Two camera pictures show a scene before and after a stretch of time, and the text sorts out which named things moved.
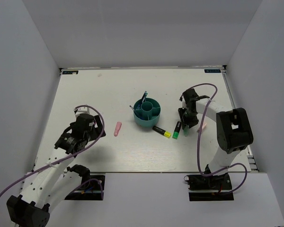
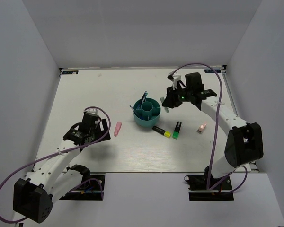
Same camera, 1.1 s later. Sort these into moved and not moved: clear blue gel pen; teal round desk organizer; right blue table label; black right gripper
Moved: black right gripper
Not moved: clear blue gel pen; teal round desk organizer; right blue table label
